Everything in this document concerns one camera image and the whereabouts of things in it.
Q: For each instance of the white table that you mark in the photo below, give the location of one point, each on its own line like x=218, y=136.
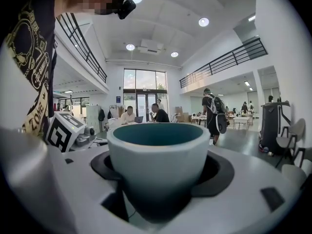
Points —
x=241, y=119

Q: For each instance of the grey chair with black legs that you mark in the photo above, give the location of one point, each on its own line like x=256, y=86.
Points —
x=296, y=128
x=293, y=174

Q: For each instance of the black and white bag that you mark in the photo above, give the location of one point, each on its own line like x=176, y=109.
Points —
x=221, y=123

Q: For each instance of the black hanging jacket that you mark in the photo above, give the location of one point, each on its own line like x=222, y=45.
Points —
x=101, y=115

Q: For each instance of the tall black machine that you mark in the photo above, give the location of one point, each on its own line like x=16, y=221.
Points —
x=270, y=128

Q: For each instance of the black head-worn camera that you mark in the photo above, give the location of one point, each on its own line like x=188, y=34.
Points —
x=126, y=7

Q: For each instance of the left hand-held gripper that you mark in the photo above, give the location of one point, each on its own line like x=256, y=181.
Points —
x=61, y=135

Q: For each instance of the person's black printed t-shirt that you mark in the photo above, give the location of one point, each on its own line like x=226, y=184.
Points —
x=36, y=33

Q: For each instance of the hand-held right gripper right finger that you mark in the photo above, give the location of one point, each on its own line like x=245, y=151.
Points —
x=243, y=203

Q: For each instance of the long ceiling lamp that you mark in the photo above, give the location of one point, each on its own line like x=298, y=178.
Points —
x=247, y=83
x=251, y=18

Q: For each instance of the cardboard boxes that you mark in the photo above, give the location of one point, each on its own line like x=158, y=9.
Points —
x=181, y=116

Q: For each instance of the white ceiling air conditioner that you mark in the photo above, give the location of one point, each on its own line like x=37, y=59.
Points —
x=150, y=46

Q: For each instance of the white ceiling pipe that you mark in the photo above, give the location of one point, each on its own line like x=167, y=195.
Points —
x=143, y=63

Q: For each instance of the glass entrance doors with windows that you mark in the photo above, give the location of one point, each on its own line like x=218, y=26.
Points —
x=145, y=79

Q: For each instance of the white cup with teal inside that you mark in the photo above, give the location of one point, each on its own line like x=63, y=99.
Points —
x=158, y=164

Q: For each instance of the grey laptop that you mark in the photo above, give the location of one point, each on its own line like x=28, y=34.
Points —
x=139, y=120

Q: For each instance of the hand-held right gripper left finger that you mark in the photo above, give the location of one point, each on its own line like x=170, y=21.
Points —
x=80, y=179

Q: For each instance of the black balcony railing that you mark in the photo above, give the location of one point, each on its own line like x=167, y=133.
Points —
x=90, y=56
x=234, y=55

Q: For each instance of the blue wall sign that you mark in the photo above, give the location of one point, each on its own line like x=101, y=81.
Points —
x=118, y=99

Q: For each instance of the white locker cabinet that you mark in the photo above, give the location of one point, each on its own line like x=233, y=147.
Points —
x=92, y=118

